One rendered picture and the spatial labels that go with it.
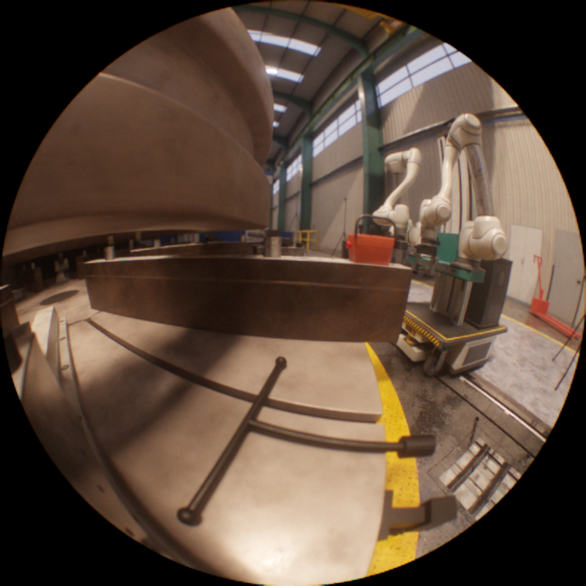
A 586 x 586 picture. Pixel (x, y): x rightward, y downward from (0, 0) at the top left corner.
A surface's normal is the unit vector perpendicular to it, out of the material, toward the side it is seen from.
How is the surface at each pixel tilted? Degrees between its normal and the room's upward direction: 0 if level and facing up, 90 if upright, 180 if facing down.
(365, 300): 90
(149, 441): 0
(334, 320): 90
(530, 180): 90
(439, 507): 0
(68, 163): 90
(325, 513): 0
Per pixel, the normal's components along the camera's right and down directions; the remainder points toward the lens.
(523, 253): -0.96, 0.04
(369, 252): -0.04, 0.39
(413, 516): 0.04, -0.96
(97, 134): 0.94, 0.13
